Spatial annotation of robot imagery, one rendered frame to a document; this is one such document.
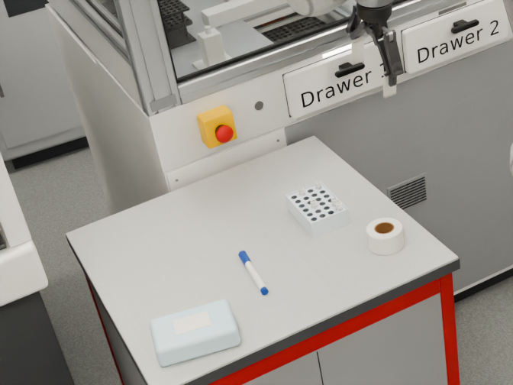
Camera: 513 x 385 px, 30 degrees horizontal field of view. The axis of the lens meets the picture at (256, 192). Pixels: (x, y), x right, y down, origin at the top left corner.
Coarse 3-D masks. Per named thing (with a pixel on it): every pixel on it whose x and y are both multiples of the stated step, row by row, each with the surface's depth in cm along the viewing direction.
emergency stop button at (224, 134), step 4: (220, 128) 208; (224, 128) 208; (228, 128) 208; (216, 132) 208; (220, 132) 208; (224, 132) 208; (228, 132) 208; (232, 132) 209; (216, 136) 208; (220, 136) 208; (224, 136) 208; (228, 136) 209; (232, 136) 210; (220, 140) 209; (224, 140) 209; (228, 140) 209
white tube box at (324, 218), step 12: (312, 192) 199; (324, 192) 199; (288, 204) 200; (300, 204) 196; (324, 204) 196; (300, 216) 195; (312, 216) 192; (324, 216) 192; (336, 216) 191; (348, 216) 192; (312, 228) 190; (324, 228) 192; (336, 228) 193
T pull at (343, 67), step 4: (344, 64) 219; (348, 64) 219; (356, 64) 218; (360, 64) 218; (364, 64) 218; (340, 68) 219; (344, 68) 218; (348, 68) 217; (352, 68) 217; (356, 68) 218; (360, 68) 218; (336, 72) 217; (340, 72) 216; (344, 72) 217; (348, 72) 217; (352, 72) 218; (336, 76) 217; (340, 76) 217
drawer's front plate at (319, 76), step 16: (368, 48) 221; (320, 64) 218; (336, 64) 219; (368, 64) 223; (288, 80) 216; (304, 80) 218; (320, 80) 219; (336, 80) 221; (352, 80) 223; (368, 80) 225; (288, 96) 219; (304, 96) 219; (320, 96) 221; (336, 96) 223; (352, 96) 225; (304, 112) 222
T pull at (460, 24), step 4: (460, 20) 228; (476, 20) 227; (456, 24) 227; (460, 24) 226; (464, 24) 226; (468, 24) 226; (472, 24) 226; (476, 24) 227; (452, 28) 225; (456, 28) 225; (460, 28) 225; (464, 28) 226; (468, 28) 226; (452, 32) 225; (456, 32) 225
